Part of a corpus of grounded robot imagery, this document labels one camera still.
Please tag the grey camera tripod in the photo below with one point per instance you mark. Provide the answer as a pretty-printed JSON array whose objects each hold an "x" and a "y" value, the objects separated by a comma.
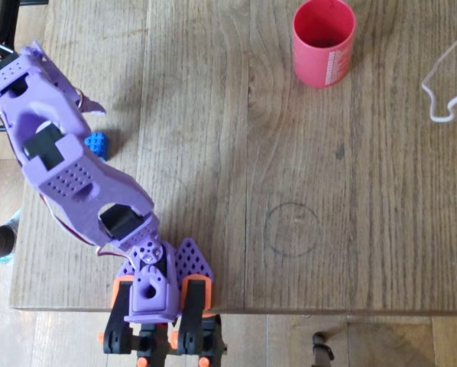
[{"x": 322, "y": 349}]

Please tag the red cup with white print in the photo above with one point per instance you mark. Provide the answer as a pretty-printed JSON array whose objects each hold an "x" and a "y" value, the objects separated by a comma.
[{"x": 320, "y": 72}]

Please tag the purple robot arm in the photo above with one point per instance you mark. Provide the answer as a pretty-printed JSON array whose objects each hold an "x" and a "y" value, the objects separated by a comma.
[{"x": 52, "y": 111}]

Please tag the black orange table clamp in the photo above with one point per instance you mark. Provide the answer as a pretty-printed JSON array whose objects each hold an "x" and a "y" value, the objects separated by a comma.
[
  {"x": 119, "y": 329},
  {"x": 192, "y": 329}
]

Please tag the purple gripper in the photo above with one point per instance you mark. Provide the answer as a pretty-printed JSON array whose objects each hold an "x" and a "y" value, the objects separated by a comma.
[{"x": 86, "y": 106}]

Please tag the blue toy brick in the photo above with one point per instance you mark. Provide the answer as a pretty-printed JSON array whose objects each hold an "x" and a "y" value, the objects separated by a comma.
[{"x": 98, "y": 143}]

